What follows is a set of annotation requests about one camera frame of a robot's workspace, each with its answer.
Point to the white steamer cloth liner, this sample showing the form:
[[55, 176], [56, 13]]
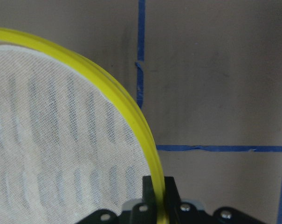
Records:
[[50, 140]]

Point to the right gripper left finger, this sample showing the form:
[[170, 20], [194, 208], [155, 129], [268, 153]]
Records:
[[145, 211]]

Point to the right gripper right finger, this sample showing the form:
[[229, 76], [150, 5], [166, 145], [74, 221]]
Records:
[[172, 201]]

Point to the yellow steamer layer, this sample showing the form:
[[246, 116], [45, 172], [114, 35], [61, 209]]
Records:
[[122, 105]]

